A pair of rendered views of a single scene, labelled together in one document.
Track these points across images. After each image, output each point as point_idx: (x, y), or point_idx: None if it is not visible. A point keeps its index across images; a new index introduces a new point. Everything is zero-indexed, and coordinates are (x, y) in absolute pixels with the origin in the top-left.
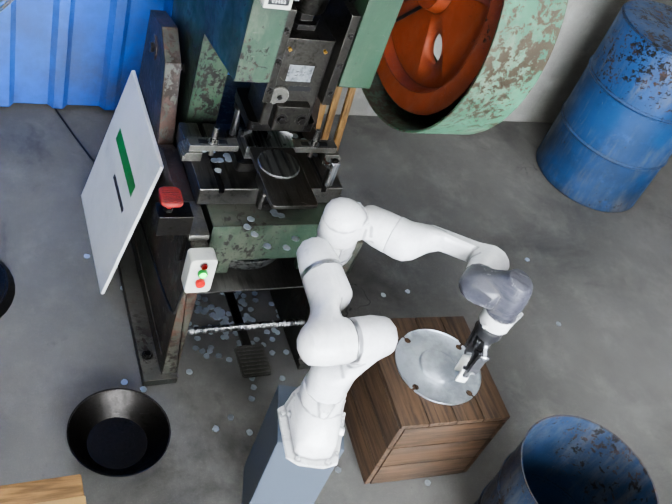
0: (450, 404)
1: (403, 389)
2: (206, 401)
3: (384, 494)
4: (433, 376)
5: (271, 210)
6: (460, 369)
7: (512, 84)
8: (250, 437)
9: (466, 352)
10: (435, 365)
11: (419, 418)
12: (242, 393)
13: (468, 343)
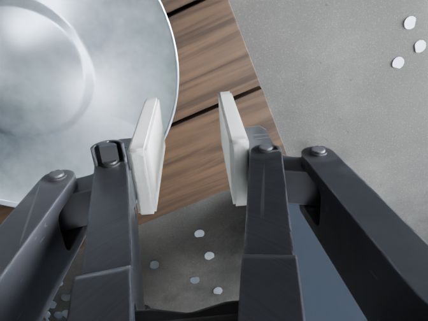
0: (169, 23)
1: (167, 172)
2: (181, 307)
3: (256, 48)
4: (79, 90)
5: None
6: (161, 127)
7: None
8: (216, 252)
9: (136, 218)
10: (27, 85)
11: (251, 120)
12: (150, 275)
13: (72, 249)
